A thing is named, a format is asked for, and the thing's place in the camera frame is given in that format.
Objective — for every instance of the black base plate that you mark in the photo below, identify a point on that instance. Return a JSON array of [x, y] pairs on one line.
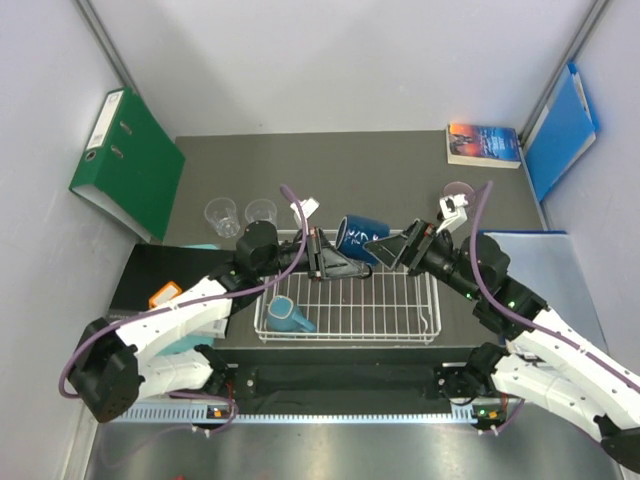
[[333, 380]]

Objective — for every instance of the white cable duct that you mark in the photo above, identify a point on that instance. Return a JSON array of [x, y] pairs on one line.
[[206, 413]]

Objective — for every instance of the clear faceted glass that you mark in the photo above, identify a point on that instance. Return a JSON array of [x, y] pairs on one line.
[[221, 214], [261, 210]]

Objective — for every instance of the green ring binder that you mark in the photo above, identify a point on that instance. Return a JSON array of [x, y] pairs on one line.
[[130, 168]]

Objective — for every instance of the paperback book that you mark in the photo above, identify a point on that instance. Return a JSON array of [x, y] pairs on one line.
[[483, 146]]

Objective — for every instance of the pink mug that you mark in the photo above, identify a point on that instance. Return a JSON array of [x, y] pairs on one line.
[[459, 188]]

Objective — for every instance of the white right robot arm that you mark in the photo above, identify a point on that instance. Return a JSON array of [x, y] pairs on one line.
[[545, 362]]

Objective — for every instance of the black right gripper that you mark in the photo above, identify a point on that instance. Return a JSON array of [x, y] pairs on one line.
[[408, 248]]

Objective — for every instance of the orange key tag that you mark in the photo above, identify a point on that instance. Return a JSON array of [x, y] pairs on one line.
[[166, 293]]

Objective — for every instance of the black book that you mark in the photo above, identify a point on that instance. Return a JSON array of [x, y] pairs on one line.
[[151, 267]]

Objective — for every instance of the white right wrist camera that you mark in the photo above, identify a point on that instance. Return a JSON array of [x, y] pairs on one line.
[[453, 212]]

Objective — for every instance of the blue folder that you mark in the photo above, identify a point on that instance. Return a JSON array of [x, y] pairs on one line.
[[566, 128]]

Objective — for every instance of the light blue mug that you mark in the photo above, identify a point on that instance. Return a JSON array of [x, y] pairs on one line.
[[284, 316]]

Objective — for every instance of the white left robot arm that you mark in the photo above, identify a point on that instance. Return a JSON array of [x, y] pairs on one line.
[[118, 363]]

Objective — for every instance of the dark blue mug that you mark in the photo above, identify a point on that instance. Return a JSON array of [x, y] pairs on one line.
[[354, 232]]

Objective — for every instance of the white wire dish rack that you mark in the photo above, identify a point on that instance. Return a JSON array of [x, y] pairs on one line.
[[389, 306]]

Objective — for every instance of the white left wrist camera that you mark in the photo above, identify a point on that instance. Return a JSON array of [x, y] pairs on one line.
[[308, 206]]

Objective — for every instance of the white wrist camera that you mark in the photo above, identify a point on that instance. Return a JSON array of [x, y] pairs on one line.
[[308, 206], [453, 212]]

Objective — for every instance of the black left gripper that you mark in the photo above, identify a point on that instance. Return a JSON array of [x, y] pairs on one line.
[[324, 261]]

